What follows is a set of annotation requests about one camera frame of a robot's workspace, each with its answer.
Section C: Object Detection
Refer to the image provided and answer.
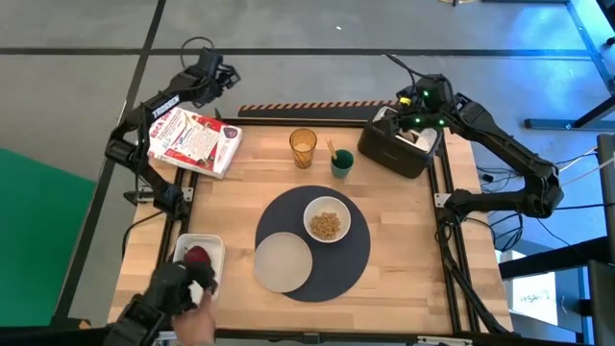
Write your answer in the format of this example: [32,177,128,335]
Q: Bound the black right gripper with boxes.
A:
[396,75,457,138]

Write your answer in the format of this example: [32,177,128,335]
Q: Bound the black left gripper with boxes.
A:
[194,47,241,105]

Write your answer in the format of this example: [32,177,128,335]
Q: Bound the white red cereal box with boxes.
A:
[147,106,244,180]

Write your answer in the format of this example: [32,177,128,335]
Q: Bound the white bowl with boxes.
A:
[303,195,353,244]

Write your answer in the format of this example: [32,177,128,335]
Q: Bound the red apple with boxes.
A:
[184,245,212,270]

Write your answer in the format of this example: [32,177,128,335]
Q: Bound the black toaster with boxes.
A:
[357,106,443,180]

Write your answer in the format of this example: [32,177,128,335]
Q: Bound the black orange striped strip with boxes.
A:
[238,99,403,121]

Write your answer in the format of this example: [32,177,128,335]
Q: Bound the green cup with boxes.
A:
[330,148,356,180]

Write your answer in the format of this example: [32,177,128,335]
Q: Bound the amber drinking glass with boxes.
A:
[288,127,319,170]

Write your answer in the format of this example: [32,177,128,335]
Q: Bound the brown cereal pieces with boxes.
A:
[309,210,342,241]

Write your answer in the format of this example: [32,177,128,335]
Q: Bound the round dark placemat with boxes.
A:
[255,185,373,304]

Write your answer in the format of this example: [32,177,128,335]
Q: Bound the white rectangular tray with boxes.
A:
[171,233,226,302]

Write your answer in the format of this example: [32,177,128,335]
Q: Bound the round grey plate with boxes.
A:
[253,232,314,294]

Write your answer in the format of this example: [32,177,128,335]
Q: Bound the dark grey panel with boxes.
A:
[595,133,615,263]

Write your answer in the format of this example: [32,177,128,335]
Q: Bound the white printed box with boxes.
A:
[510,271,559,328]

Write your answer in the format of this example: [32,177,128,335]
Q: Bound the person's hand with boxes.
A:
[171,289,218,346]

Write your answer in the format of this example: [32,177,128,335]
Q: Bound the green floor mat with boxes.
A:
[0,147,97,328]

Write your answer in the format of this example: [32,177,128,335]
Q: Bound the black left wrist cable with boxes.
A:
[180,36,216,71]

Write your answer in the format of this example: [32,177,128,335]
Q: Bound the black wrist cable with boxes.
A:
[383,53,433,86]
[180,36,216,71]

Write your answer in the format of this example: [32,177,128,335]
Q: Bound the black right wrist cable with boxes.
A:
[383,53,433,86]

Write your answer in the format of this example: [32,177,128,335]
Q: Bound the black floor cable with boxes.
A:
[475,162,528,178]

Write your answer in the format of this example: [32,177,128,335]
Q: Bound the black metal desk frame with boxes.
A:
[523,0,615,132]

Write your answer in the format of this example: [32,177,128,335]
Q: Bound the black cable bundle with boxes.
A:
[480,210,526,254]

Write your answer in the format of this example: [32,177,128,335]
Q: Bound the white floor cable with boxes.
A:
[559,146,602,170]
[561,156,615,188]

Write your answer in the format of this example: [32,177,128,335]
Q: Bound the black arm base cable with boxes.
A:
[121,210,167,263]

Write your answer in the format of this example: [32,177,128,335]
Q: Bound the long silver edge bracket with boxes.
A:
[416,334,475,346]

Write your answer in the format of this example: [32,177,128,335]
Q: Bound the black aluminium table frame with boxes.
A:
[114,108,515,346]

